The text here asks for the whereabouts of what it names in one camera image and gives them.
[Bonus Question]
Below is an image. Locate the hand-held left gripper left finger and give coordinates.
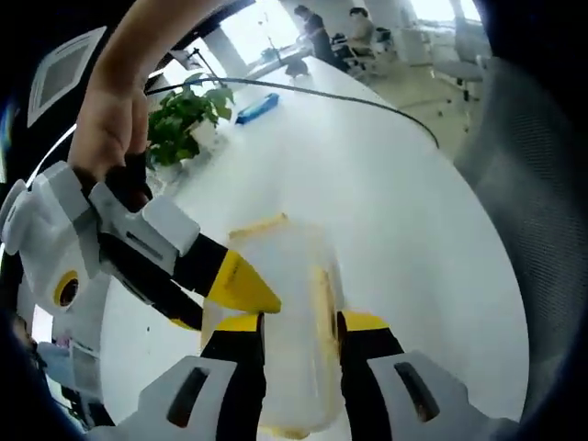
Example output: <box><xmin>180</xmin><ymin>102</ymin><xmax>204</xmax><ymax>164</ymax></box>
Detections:
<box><xmin>98</xmin><ymin>312</ymin><xmax>268</xmax><ymax>441</ymax></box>

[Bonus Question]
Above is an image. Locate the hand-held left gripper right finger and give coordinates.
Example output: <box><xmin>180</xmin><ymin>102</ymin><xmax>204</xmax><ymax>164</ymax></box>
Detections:
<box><xmin>336</xmin><ymin>310</ymin><xmax>523</xmax><ymax>441</ymax></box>

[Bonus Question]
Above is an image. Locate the clear plastic box yellow buckle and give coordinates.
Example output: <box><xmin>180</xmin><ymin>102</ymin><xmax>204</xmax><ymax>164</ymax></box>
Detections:
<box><xmin>200</xmin><ymin>211</ymin><xmax>350</xmax><ymax>437</ymax></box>

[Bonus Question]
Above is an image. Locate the person's right hand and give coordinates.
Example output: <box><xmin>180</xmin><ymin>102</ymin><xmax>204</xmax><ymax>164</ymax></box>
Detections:
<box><xmin>68</xmin><ymin>83</ymin><xmax>151</xmax><ymax>180</ymax></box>

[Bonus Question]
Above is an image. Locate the ceiling air vent panel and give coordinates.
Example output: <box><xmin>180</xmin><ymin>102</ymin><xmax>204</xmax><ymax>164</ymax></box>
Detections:
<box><xmin>26</xmin><ymin>26</ymin><xmax>107</xmax><ymax>129</ymax></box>

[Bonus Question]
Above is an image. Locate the potted green plant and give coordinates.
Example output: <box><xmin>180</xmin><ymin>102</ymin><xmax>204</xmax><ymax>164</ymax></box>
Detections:
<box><xmin>145</xmin><ymin>73</ymin><xmax>236</xmax><ymax>169</ymax></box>

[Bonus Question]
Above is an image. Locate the flat blue box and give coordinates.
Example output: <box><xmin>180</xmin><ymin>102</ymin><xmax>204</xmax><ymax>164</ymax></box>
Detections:
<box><xmin>234</xmin><ymin>92</ymin><xmax>280</xmax><ymax>125</ymax></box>

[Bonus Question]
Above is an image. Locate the grey mesh chair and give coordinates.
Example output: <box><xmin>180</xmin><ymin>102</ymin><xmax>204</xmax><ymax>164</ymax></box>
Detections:
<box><xmin>452</xmin><ymin>54</ymin><xmax>588</xmax><ymax>426</ymax></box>

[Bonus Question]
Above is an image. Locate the grey office chair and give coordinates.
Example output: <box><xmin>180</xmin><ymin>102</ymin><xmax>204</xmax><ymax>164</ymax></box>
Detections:
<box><xmin>431</xmin><ymin>22</ymin><xmax>495</xmax><ymax>105</ymax></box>

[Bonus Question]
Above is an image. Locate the thin black cable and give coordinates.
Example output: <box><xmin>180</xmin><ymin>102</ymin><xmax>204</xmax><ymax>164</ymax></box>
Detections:
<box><xmin>144</xmin><ymin>76</ymin><xmax>441</xmax><ymax>151</ymax></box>

